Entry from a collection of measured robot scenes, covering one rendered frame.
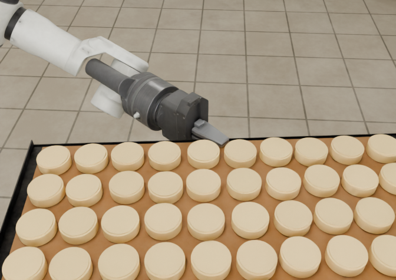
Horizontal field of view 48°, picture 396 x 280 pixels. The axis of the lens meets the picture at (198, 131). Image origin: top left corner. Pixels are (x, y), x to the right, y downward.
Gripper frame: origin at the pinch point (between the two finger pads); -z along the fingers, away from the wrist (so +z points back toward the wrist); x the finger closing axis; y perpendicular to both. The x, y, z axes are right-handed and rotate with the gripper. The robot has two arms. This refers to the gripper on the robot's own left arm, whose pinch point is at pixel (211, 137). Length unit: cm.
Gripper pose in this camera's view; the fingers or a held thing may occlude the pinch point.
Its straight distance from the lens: 73.3
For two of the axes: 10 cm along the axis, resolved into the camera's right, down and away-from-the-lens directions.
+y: 6.8, -5.0, 5.4
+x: -0.1, -7.4, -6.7
